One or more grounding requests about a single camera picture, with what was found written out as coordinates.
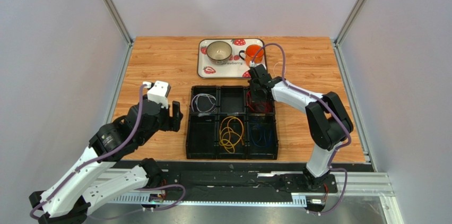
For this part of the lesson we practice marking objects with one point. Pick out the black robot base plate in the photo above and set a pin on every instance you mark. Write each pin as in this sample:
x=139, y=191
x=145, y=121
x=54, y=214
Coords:
x=231, y=181

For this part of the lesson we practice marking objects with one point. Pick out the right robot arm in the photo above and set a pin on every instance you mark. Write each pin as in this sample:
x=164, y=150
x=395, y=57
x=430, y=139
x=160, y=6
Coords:
x=328, y=121

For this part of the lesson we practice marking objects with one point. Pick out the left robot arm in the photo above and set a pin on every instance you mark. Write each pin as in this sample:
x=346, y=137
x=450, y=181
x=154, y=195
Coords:
x=74, y=197

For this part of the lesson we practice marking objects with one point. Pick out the aluminium frame rail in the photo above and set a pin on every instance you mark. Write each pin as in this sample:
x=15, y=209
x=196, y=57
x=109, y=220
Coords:
x=346, y=186

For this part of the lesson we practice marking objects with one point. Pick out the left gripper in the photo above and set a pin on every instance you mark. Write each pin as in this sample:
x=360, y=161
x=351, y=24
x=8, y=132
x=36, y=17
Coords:
x=173, y=122

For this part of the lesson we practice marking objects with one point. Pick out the orange mug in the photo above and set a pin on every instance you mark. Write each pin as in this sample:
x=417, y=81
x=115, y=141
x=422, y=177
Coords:
x=253, y=53

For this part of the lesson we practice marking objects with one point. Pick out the grey ceramic bowl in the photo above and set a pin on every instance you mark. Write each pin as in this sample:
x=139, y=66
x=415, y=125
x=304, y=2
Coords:
x=219, y=52

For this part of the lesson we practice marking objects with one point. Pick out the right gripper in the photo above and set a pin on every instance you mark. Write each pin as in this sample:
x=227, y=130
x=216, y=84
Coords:
x=260, y=85

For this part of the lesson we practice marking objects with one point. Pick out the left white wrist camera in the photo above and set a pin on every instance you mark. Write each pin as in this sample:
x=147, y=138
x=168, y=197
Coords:
x=158, y=92

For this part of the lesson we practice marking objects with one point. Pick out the black six-compartment organizer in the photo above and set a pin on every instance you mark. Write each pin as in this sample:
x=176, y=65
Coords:
x=224, y=123

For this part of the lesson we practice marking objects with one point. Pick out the strawberry pattern tray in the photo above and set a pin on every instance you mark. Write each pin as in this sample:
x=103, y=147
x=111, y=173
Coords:
x=235, y=68

